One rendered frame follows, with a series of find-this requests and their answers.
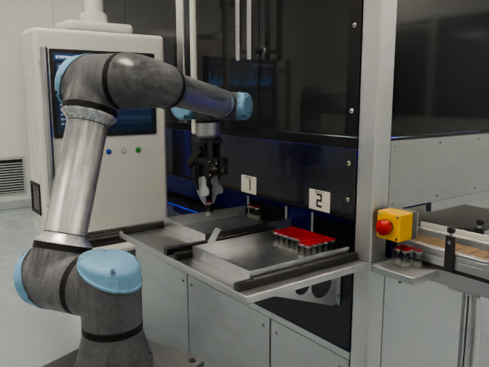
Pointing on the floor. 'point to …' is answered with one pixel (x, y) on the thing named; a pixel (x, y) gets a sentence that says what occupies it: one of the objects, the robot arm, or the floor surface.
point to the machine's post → (372, 176)
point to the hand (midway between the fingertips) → (207, 199)
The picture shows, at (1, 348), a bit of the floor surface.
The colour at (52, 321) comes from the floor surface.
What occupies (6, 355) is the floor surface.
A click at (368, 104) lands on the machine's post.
